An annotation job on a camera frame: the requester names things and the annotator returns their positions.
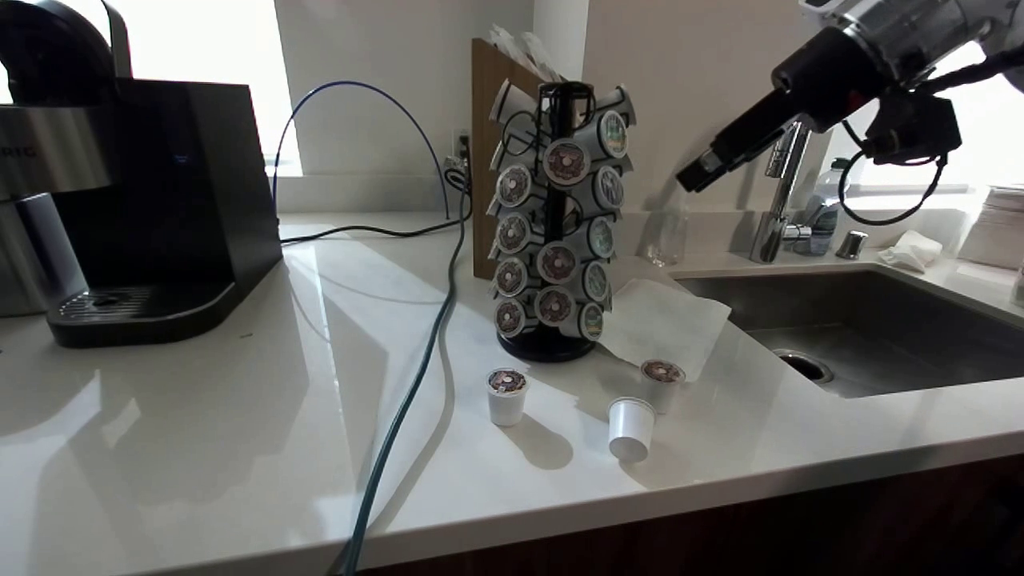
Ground brown wooden board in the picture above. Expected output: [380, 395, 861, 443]
[468, 35, 551, 281]

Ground clear drinking glass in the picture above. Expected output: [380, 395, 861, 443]
[639, 187, 693, 270]

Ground white capsule dark red lid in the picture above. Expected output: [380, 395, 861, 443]
[484, 366, 533, 433]

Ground stainless steel sink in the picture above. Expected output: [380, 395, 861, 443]
[680, 264, 1024, 399]

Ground dark wooden cabinet front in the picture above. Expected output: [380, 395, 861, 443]
[347, 450, 1024, 576]

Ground crumpled white cloth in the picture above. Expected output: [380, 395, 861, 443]
[877, 224, 949, 279]

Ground chrome faucet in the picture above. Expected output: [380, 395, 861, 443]
[729, 117, 820, 265]

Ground wall outlet with plug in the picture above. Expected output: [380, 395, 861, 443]
[450, 127, 480, 197]

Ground black metal capsule holder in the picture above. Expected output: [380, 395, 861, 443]
[485, 75, 639, 366]

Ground white capsule orange ring lid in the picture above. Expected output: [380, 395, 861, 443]
[639, 357, 685, 413]

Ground white coffee capsule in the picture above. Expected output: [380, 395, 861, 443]
[605, 396, 657, 465]

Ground black coffee machine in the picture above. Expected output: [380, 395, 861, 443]
[0, 0, 284, 349]

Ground thin black power cable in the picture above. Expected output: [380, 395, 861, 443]
[278, 131, 475, 250]

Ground small clear bottle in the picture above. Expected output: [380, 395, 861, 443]
[809, 157, 857, 240]

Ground sink drain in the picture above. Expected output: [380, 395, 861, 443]
[780, 349, 837, 386]

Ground white paper filters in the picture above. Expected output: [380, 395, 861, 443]
[485, 24, 569, 90]

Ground teal blue cable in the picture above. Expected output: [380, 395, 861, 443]
[267, 77, 474, 576]

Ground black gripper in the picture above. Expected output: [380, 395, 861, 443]
[676, 26, 890, 197]

